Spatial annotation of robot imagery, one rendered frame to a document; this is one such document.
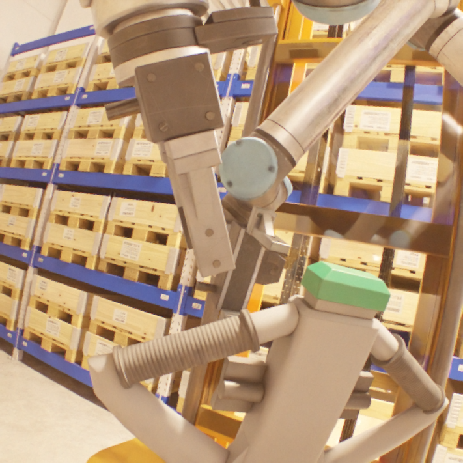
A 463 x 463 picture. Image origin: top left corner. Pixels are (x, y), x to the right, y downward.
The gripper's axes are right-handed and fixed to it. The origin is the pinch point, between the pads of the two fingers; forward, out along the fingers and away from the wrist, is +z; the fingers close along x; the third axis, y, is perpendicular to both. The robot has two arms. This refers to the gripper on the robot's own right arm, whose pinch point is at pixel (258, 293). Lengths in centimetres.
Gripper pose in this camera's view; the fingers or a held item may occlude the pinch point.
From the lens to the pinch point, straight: 53.1
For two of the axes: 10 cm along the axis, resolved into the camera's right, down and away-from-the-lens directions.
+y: -9.4, -2.3, -2.6
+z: 2.0, 2.6, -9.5
